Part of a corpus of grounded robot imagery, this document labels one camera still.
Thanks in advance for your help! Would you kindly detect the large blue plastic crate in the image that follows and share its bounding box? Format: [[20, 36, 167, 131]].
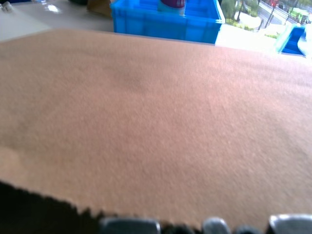
[[109, 0, 226, 45]]

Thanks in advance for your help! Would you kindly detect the brown felt mat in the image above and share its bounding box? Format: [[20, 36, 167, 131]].
[[0, 28, 312, 232]]

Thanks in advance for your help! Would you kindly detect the green bus outside window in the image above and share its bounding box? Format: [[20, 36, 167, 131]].
[[288, 7, 312, 24]]

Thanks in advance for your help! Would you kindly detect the brown cardboard piece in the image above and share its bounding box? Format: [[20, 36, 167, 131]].
[[86, 0, 113, 18]]

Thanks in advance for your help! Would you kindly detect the small blue plastic crate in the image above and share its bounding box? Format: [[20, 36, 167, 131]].
[[275, 24, 307, 57]]

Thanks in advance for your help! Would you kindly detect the purple and blue bottle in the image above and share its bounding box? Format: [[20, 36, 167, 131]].
[[157, 0, 187, 16]]

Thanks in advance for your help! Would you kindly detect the small white object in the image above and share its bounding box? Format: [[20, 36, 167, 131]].
[[0, 1, 13, 13]]

